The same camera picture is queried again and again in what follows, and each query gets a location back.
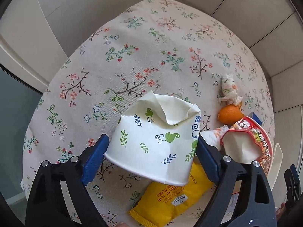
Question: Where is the floral tablecloth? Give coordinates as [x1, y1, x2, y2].
[20, 0, 276, 227]

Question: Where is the crumpled floral tissue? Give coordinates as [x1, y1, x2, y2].
[218, 74, 244, 106]

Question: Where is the blue box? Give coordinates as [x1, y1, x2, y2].
[251, 113, 263, 126]

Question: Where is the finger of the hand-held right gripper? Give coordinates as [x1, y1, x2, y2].
[283, 164, 301, 210]

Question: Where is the white chair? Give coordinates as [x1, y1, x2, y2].
[267, 143, 283, 192]

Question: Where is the orange peel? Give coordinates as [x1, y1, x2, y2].
[217, 101, 245, 125]

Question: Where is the crumpled white tissue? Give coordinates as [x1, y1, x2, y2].
[200, 125, 230, 150]

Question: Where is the white leaf-print paper cup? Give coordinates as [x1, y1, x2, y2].
[104, 90, 201, 187]

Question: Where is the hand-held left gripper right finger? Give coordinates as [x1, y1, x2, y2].
[196, 134, 278, 227]

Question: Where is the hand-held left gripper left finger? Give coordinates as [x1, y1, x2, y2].
[26, 134, 110, 227]

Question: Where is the yellow snack packet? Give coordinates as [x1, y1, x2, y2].
[127, 162, 215, 227]

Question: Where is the red instant noodle cup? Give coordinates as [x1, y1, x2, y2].
[220, 116, 273, 178]

